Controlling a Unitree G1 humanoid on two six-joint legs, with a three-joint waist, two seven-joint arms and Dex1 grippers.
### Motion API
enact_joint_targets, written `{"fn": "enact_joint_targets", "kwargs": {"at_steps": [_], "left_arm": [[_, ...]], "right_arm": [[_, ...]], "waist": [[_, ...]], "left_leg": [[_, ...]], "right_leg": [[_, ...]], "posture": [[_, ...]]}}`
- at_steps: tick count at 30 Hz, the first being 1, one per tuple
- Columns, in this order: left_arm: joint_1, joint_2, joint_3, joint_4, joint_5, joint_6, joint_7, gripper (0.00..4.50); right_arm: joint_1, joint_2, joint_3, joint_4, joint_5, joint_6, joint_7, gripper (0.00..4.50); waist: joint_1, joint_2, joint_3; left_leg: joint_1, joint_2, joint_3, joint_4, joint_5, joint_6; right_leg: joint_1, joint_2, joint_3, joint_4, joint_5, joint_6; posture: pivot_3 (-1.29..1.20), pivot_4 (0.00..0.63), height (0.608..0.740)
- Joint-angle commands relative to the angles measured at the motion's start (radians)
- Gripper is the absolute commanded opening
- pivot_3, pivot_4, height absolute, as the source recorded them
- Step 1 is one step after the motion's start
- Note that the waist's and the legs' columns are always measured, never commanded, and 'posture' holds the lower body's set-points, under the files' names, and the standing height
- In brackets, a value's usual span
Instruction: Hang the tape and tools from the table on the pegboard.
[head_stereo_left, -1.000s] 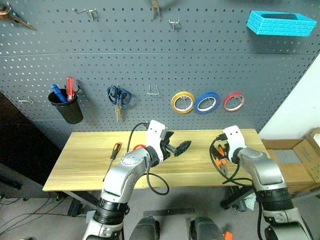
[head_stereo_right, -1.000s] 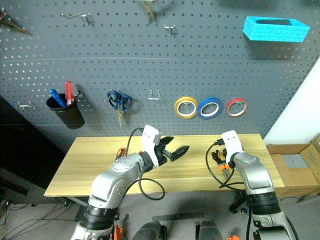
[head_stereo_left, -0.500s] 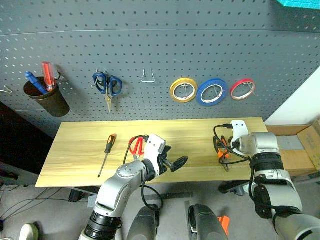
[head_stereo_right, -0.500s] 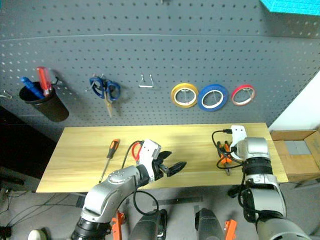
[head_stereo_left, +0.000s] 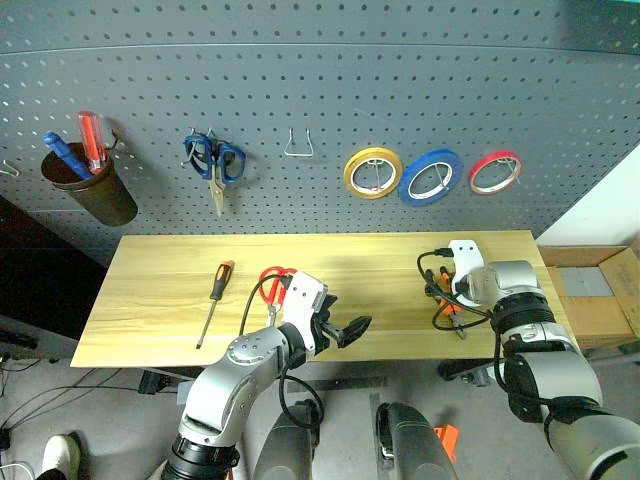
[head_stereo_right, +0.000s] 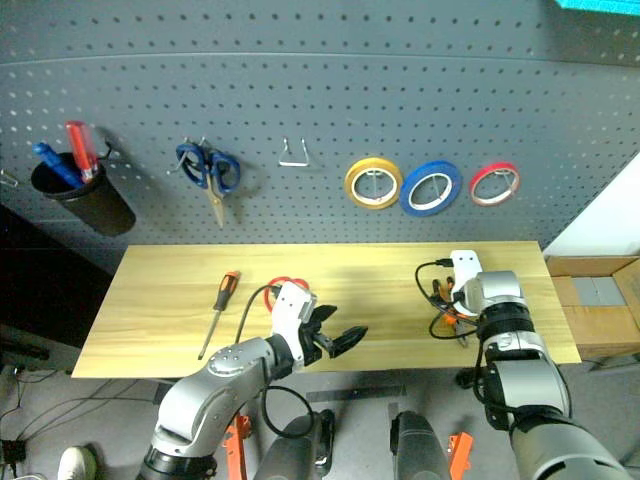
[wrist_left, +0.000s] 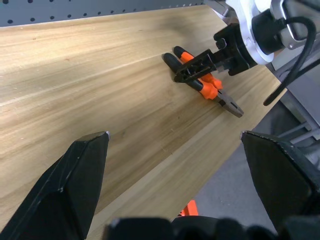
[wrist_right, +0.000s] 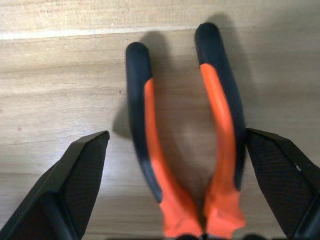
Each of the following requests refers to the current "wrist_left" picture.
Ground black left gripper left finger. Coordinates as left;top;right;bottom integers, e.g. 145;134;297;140
0;131;111;240

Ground grey metal frame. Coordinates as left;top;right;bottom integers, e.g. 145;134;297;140
268;37;320;151

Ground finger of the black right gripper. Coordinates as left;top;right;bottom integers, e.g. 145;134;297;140
174;63;219;84
175;48;214;76

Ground orange and black pliers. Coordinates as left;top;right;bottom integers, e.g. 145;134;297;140
162;45;245;119

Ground small orange object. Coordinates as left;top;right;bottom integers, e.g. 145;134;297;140
178;199;200;217

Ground grey metal pegboard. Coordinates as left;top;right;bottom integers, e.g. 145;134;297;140
0;0;209;28

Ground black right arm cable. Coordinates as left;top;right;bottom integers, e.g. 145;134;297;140
263;16;317;106

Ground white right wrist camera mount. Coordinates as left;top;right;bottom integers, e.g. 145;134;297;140
224;0;276;64

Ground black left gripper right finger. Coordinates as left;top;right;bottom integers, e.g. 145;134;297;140
239;129;320;236

